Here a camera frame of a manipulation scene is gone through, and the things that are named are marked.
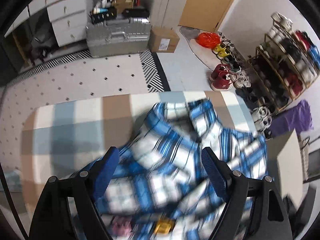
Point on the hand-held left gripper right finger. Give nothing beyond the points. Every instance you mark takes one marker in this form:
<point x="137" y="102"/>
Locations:
<point x="215" y="175"/>

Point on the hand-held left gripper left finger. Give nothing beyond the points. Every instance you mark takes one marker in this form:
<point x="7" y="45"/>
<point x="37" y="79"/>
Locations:
<point x="107" y="170"/>

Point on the blue plaid shirt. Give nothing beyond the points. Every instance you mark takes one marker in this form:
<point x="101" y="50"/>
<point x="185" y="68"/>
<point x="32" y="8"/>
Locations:
<point x="162" y="142"/>

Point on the bed with checkered sheet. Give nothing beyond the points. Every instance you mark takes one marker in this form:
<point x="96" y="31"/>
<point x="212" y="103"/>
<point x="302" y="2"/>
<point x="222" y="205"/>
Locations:
<point x="75" y="130"/>

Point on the beige upholstered headboard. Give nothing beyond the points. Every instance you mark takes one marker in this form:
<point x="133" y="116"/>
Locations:
<point x="290" y="160"/>

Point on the red sneaker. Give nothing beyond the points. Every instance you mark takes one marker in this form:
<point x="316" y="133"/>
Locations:
<point x="221" y="83"/>
<point x="218" y="72"/>

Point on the white rug with black diamonds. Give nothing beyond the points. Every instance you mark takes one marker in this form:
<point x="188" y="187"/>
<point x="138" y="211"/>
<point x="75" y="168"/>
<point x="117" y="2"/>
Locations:
<point x="75" y="80"/>

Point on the purple cloth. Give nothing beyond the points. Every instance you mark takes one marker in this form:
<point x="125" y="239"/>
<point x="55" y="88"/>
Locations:
<point x="295" y="120"/>

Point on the pair of white grey sneakers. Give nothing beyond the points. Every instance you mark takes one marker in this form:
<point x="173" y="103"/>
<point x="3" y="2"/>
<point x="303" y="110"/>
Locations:
<point x="241" y="80"/>

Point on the dark teal sneaker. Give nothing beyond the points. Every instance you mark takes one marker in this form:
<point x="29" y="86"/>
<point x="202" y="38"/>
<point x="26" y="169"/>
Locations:
<point x="233" y="63"/>

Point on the grey door mat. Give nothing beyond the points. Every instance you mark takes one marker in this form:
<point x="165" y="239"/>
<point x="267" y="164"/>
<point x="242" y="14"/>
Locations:
<point x="202" y="55"/>

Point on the yellow sneaker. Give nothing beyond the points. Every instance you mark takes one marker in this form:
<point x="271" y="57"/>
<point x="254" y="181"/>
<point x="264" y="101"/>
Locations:
<point x="218" y="47"/>
<point x="223" y="53"/>

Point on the row of shoes on rack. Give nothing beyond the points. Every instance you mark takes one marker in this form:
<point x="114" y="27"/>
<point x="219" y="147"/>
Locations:
<point x="292" y="80"/>

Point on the silver suitcase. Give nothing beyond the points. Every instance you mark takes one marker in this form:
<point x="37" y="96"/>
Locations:
<point x="117" y="37"/>

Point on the orange plastic bag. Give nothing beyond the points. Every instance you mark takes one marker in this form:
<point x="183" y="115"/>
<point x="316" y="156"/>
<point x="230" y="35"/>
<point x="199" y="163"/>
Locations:
<point x="207" y="40"/>

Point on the cardboard box with label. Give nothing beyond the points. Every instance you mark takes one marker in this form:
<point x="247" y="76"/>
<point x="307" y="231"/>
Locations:
<point x="163" y="40"/>

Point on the gold metal shoe rack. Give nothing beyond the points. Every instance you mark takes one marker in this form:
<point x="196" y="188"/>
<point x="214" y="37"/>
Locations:
<point x="275" y="45"/>

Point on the black printed box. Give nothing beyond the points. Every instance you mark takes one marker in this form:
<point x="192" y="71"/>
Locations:
<point x="103" y="15"/>

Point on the black bag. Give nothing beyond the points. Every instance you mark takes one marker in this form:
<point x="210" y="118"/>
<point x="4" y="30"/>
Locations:
<point x="136" y="12"/>

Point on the white drawer cabinet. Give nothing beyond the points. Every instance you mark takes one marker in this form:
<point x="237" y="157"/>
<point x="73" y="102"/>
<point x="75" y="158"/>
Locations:
<point x="67" y="12"/>

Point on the brown cardboard box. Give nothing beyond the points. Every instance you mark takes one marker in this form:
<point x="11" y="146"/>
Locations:
<point x="123" y="4"/>

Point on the wooden door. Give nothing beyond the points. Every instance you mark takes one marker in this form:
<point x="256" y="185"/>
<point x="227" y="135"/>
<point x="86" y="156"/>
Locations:
<point x="207" y="2"/>

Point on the white wardrobe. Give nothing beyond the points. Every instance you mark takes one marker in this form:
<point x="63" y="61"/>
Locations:
<point x="170" y="0"/>

